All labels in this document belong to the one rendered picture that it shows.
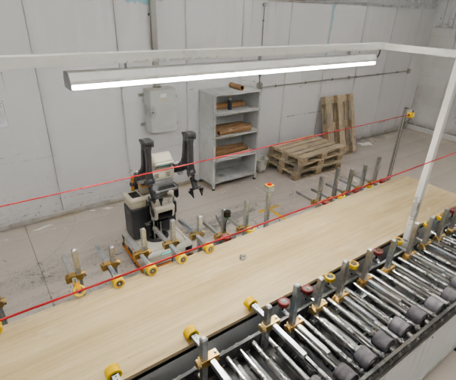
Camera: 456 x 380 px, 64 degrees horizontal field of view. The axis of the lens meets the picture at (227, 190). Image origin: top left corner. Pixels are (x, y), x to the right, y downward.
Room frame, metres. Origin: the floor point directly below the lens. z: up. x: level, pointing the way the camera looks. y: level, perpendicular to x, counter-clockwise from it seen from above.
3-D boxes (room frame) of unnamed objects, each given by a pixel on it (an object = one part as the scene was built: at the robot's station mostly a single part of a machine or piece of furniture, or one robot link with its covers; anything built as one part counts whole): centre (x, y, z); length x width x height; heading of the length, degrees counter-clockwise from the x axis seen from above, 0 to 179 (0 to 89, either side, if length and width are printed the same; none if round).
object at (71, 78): (2.49, -0.18, 2.34); 2.40 x 0.12 x 0.08; 126
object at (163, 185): (3.30, 0.65, 0.99); 0.28 x 0.16 x 0.22; 125
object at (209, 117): (5.73, 0.01, 0.78); 0.90 x 0.45 x 1.55; 126
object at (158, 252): (3.53, 0.81, 0.16); 0.67 x 0.64 x 0.25; 35
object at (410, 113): (4.22, -2.07, 1.20); 0.15 x 0.12 x 1.00; 126
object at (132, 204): (3.61, 0.87, 0.59); 0.55 x 0.34 x 0.83; 125
